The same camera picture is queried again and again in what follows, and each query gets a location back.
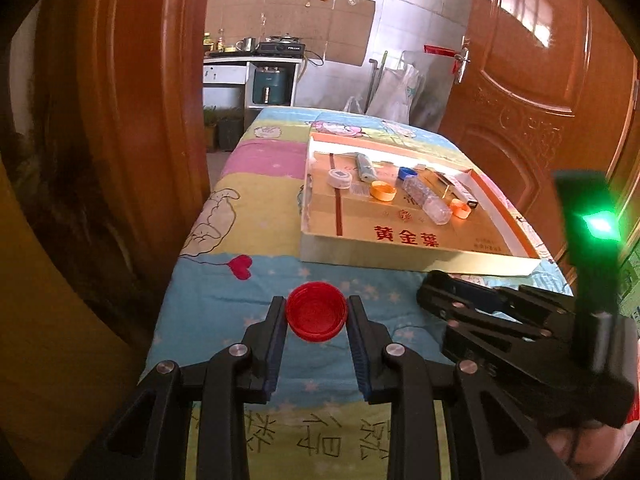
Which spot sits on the clear plastic bottle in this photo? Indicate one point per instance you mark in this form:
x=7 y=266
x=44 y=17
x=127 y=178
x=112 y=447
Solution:
x=427 y=200

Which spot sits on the green air fryer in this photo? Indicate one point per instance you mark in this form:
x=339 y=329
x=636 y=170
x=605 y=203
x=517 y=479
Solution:
x=270 y=85

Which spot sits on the latch-side wooden door jamb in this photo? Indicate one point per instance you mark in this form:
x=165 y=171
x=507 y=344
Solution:
x=140 y=110

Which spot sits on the wooden door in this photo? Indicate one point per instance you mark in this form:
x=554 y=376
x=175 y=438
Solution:
x=525 y=85

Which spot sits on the white kitchen counter cabinet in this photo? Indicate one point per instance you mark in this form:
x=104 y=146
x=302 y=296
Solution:
x=225 y=72

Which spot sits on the black gas stove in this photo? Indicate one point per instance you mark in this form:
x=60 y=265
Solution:
x=282 y=49

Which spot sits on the yellow oil bottle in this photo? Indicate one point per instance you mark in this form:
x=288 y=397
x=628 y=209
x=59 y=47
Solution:
x=220 y=41

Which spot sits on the orange bottle cap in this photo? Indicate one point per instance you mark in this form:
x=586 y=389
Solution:
x=383 y=191
x=460 y=208

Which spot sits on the red paper strip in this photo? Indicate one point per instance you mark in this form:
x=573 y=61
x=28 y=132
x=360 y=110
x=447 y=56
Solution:
x=440 y=50

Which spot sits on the red bottle cap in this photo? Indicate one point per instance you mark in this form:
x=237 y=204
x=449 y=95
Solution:
x=316 y=312

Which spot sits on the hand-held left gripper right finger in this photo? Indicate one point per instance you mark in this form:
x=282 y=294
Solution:
x=361 y=350

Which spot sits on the blue bottle cap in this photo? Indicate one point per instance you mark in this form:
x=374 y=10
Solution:
x=407 y=174

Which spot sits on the shallow cardboard box tray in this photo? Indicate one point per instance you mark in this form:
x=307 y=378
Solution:
x=350 y=220

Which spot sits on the white cartoon printed box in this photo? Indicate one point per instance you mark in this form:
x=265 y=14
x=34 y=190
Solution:
x=462 y=194

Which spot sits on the crate of green plants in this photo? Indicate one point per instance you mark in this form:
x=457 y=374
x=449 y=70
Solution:
x=222 y=130

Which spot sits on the grey pole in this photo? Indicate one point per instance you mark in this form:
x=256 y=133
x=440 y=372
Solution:
x=374 y=82

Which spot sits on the person's right hand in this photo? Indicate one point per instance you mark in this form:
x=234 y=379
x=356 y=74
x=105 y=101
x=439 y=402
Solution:
x=585 y=445

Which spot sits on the metal cup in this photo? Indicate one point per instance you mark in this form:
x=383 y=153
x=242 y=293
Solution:
x=247 y=44

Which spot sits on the white tape roll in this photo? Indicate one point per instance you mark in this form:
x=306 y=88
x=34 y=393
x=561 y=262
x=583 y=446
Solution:
x=340 y=179

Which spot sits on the cardboard sheet on wall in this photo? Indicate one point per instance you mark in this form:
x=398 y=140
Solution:
x=345 y=25

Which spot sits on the colourful sheep printed blanket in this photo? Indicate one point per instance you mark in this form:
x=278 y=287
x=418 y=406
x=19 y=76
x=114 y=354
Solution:
x=250 y=210

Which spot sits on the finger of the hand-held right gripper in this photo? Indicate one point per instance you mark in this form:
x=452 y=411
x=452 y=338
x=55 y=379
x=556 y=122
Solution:
x=482 y=297
x=435 y=295

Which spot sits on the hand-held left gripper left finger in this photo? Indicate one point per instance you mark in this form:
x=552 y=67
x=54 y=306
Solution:
x=275 y=345

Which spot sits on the clear plastic bag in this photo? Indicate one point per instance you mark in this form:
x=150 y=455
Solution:
x=355 y=106

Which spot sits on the white woven sack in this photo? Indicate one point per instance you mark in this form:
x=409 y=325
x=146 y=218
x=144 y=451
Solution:
x=395 y=92

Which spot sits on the green capped bottle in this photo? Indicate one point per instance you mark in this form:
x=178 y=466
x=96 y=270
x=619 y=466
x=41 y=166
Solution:
x=206 y=41

